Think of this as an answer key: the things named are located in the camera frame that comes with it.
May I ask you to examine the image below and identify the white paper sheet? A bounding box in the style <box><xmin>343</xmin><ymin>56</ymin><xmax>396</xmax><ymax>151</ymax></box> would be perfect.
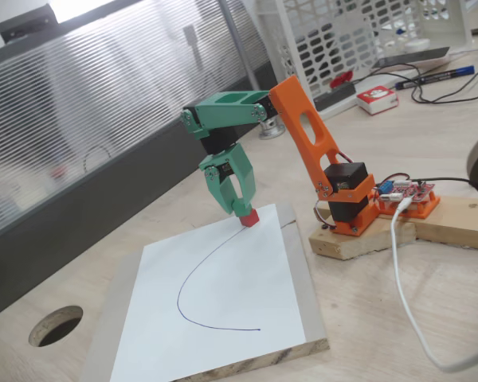
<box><xmin>109</xmin><ymin>203</ymin><xmax>308</xmax><ymax>382</ymax></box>

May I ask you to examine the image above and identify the ribbed glass desk partition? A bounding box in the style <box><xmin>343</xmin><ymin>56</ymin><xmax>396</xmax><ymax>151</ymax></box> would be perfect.
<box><xmin>0</xmin><ymin>0</ymin><xmax>288</xmax><ymax>323</ymax></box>

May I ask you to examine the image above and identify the white round puck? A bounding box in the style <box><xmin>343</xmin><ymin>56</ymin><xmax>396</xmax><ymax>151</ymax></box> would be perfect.
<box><xmin>402</xmin><ymin>37</ymin><xmax>430</xmax><ymax>52</ymax></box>

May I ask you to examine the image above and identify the red controller circuit board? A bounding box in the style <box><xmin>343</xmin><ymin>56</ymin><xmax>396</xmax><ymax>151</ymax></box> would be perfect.
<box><xmin>372</xmin><ymin>177</ymin><xmax>437</xmax><ymax>206</ymax></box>

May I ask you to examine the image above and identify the black rectangular block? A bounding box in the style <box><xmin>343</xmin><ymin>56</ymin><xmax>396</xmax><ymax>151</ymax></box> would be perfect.
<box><xmin>313</xmin><ymin>82</ymin><xmax>358</xmax><ymax>113</ymax></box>

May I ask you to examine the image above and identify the thin black power cable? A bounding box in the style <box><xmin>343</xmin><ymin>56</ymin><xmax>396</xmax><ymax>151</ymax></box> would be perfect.
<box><xmin>416</xmin><ymin>176</ymin><xmax>478</xmax><ymax>188</ymax></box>

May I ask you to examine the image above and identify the red cube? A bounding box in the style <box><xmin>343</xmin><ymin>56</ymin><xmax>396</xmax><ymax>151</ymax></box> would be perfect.
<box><xmin>239</xmin><ymin>208</ymin><xmax>261</xmax><ymax>229</ymax></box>

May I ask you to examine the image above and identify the red and white small box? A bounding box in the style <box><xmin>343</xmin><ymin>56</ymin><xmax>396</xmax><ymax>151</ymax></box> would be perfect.
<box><xmin>356</xmin><ymin>85</ymin><xmax>400</xmax><ymax>116</ymax></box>

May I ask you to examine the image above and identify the grey laminated wooden board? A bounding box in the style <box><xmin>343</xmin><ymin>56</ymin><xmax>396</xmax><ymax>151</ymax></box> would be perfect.
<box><xmin>77</xmin><ymin>202</ymin><xmax>331</xmax><ymax>382</ymax></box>

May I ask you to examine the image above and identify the blue marker pen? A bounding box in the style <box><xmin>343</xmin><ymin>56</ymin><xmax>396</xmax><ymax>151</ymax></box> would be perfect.
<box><xmin>394</xmin><ymin>65</ymin><xmax>476</xmax><ymax>91</ymax></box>

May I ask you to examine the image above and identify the green cube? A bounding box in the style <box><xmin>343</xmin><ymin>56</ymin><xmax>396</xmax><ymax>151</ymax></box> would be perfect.
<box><xmin>231</xmin><ymin>197</ymin><xmax>253</xmax><ymax>218</ymax></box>

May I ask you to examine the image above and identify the white usb cable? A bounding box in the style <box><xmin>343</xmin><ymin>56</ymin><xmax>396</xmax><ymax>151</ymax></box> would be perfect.
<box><xmin>389</xmin><ymin>197</ymin><xmax>478</xmax><ymax>374</ymax></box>

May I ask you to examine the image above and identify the white plastic lattice basket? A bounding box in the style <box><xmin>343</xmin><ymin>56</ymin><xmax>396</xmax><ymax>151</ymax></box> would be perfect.
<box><xmin>256</xmin><ymin>0</ymin><xmax>474</xmax><ymax>122</ymax></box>

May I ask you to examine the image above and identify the wooden base block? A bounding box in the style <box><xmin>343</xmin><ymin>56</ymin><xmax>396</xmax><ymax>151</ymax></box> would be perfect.
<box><xmin>308</xmin><ymin>201</ymin><xmax>417</xmax><ymax>262</ymax></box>

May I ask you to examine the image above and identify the black box device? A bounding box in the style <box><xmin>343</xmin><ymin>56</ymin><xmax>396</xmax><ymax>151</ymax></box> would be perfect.
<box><xmin>0</xmin><ymin>3</ymin><xmax>59</xmax><ymax>43</ymax></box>

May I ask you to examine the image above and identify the dark flat tablet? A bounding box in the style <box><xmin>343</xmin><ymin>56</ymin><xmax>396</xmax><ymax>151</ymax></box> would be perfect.
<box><xmin>370</xmin><ymin>46</ymin><xmax>451</xmax><ymax>72</ymax></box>

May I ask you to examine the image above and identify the red plastic clip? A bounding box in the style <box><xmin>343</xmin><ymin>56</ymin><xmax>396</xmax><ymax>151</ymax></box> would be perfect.
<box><xmin>328</xmin><ymin>71</ymin><xmax>355</xmax><ymax>89</ymax></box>

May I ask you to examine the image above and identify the silver round metal knob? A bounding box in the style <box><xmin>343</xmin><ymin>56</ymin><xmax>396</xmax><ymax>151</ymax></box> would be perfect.
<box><xmin>258</xmin><ymin>118</ymin><xmax>287</xmax><ymax>141</ymax></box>

